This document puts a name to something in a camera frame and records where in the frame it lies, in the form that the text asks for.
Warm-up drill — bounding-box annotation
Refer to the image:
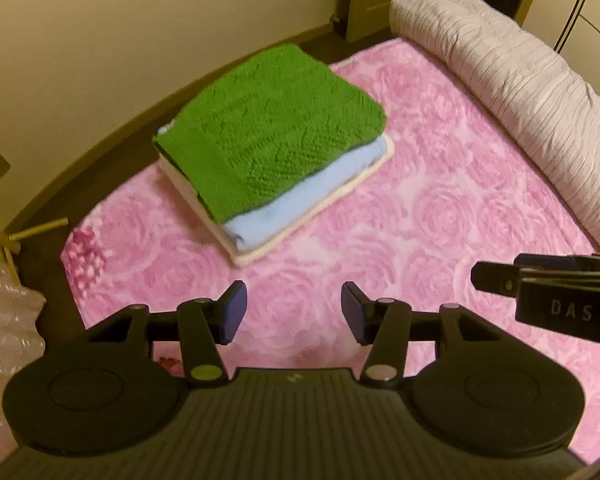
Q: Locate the cream folded garment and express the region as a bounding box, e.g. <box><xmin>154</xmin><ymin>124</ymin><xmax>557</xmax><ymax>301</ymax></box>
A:
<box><xmin>158</xmin><ymin>132</ymin><xmax>395</xmax><ymax>268</ymax></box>

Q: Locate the wooden stick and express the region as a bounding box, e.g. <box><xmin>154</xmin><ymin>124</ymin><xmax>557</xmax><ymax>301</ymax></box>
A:
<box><xmin>8</xmin><ymin>217</ymin><xmax>70</xmax><ymax>242</ymax></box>

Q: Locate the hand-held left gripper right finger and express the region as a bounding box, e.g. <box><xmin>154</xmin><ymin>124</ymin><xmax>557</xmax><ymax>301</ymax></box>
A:
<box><xmin>341</xmin><ymin>281</ymin><xmax>487</xmax><ymax>387</ymax></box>

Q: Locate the clear plastic bag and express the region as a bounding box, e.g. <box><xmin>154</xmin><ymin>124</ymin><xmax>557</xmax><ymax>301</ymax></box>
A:
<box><xmin>0</xmin><ymin>247</ymin><xmax>48</xmax><ymax>461</ymax></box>

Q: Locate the light blue folded garment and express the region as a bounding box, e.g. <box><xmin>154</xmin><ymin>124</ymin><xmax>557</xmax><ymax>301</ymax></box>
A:
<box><xmin>157</xmin><ymin>122</ymin><xmax>389</xmax><ymax>251</ymax></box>

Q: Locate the cream door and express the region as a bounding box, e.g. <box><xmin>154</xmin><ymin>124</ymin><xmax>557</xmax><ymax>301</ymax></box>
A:
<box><xmin>340</xmin><ymin>0</ymin><xmax>431</xmax><ymax>44</ymax></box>

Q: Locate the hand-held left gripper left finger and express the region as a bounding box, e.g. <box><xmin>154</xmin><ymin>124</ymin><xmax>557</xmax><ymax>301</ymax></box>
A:
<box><xmin>87</xmin><ymin>280</ymin><xmax>249</xmax><ymax>387</ymax></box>

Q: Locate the beige ribbed quilt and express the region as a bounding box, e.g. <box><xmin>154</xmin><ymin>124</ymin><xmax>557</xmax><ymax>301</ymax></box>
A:
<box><xmin>389</xmin><ymin>0</ymin><xmax>600</xmax><ymax>256</ymax></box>

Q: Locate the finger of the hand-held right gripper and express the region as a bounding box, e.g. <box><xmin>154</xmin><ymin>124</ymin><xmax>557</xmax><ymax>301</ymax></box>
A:
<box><xmin>470</xmin><ymin>260</ymin><xmax>523</xmax><ymax>297</ymax></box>

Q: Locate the green knit sweater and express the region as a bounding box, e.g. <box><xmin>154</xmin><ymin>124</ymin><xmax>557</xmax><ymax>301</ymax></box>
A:
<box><xmin>152</xmin><ymin>44</ymin><xmax>387</xmax><ymax>225</ymax></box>

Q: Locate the pink floral blanket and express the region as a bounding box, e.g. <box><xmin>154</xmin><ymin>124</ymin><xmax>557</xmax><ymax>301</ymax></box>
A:
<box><xmin>60</xmin><ymin>45</ymin><xmax>600</xmax><ymax>382</ymax></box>

